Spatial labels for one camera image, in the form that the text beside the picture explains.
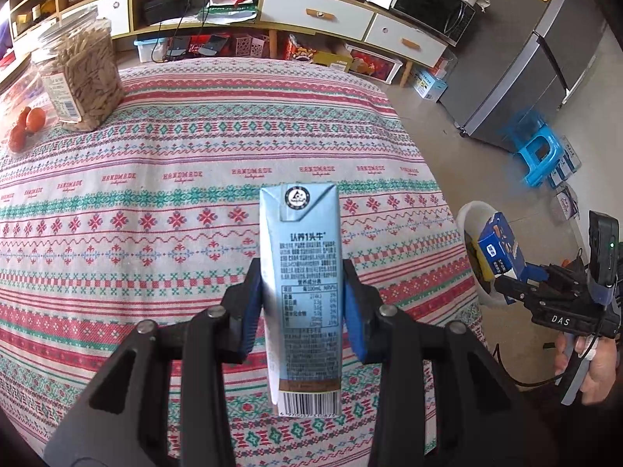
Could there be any light blue milk carton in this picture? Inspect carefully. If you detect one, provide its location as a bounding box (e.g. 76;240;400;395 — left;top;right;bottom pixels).
259;183;343;418

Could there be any dark blue carton box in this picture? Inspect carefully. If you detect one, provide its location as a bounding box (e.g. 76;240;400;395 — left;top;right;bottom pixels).
478;212;526;279

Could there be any white plastic trash bin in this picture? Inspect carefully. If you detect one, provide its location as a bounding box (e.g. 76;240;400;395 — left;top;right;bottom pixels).
455;200;506;308

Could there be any person right hand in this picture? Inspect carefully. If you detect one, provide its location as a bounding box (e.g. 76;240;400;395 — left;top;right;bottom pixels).
554;333;618;405

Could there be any patterned pink green tablecloth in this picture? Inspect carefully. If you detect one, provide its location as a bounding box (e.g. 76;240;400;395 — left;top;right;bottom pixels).
1;58;482;451

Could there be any blue plastic stool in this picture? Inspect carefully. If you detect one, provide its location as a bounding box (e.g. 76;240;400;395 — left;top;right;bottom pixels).
504;110;564;188

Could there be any white blue carton box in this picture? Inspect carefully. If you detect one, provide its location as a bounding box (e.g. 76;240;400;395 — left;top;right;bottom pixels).
413;68;448;102

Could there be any red picture clear bin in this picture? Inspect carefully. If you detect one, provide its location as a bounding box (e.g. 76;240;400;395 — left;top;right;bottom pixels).
345;44;403;84

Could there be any yellow cardboard box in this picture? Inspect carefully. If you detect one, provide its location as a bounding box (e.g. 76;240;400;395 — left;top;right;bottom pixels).
311;51;353;72

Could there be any grey refrigerator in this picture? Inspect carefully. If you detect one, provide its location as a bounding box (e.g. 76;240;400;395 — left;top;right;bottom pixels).
439;0;605;153

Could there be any tangerine in jar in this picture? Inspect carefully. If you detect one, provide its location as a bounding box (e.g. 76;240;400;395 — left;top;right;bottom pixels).
25;107;46;134
9;125;26;153
16;107;31;128

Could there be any white wood TV cabinet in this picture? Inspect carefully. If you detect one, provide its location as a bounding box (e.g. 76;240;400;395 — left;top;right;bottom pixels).
9;0;448;76

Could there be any clear jar of seeds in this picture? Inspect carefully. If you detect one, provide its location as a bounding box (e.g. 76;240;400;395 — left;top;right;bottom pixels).
32;7;125;132

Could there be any black microwave oven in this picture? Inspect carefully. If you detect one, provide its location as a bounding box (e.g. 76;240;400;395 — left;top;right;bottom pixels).
389;0;475;46

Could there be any glass jar wooden lid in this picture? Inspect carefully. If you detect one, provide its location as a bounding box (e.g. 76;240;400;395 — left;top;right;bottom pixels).
1;67;56;155

